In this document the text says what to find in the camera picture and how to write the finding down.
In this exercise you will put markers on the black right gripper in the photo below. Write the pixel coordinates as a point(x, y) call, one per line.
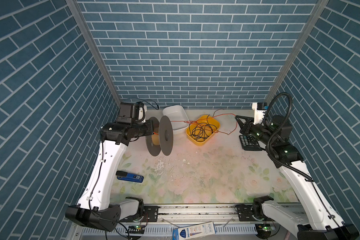
point(247, 126)

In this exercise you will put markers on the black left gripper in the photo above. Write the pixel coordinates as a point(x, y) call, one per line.
point(149, 125)

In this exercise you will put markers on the dark grey perforated spool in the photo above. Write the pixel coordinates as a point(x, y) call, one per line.
point(162, 139)

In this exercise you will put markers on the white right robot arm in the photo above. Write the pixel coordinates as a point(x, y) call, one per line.
point(321, 222)

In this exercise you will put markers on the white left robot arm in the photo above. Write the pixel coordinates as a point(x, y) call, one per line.
point(93, 209)

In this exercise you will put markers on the black desk calculator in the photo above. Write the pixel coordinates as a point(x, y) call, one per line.
point(249, 143)

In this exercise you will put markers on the white plastic tub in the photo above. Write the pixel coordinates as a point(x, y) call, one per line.
point(178, 118)

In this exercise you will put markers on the blue black utility knife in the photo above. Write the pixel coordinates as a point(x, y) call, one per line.
point(129, 177)

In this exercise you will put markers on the yellow plastic tub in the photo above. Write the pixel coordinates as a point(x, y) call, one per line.
point(202, 129)

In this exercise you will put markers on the white blue pen box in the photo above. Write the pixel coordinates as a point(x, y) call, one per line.
point(194, 231)

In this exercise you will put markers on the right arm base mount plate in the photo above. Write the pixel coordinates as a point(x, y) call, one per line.
point(248, 213)

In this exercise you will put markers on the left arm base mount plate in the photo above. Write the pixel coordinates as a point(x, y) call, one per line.
point(144, 214)

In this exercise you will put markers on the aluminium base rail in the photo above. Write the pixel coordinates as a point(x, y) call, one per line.
point(224, 217)

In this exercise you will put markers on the metal frame corner post left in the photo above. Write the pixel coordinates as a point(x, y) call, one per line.
point(81, 22)

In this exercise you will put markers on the metal frame corner post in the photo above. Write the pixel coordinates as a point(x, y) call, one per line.
point(81, 22)
point(306, 30)

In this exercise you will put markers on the metal frame corner post right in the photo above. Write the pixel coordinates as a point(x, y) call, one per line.
point(306, 30)

